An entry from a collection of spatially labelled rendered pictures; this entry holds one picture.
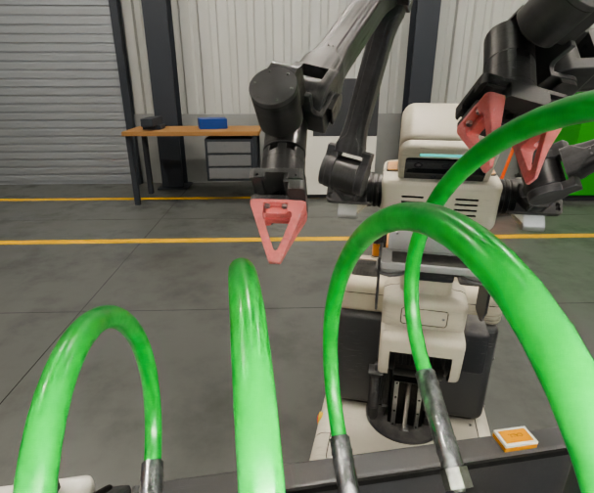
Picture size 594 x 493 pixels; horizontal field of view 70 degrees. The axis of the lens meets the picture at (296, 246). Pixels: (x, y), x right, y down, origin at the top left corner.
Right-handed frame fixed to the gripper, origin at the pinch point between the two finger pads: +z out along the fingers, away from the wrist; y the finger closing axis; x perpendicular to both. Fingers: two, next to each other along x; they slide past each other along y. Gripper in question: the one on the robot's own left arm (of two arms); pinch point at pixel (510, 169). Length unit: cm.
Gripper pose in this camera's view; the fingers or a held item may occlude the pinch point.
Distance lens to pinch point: 51.6
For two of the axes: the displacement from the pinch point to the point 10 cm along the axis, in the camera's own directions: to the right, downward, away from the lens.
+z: -1.9, 9.0, -3.8
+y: 9.7, 2.3, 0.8
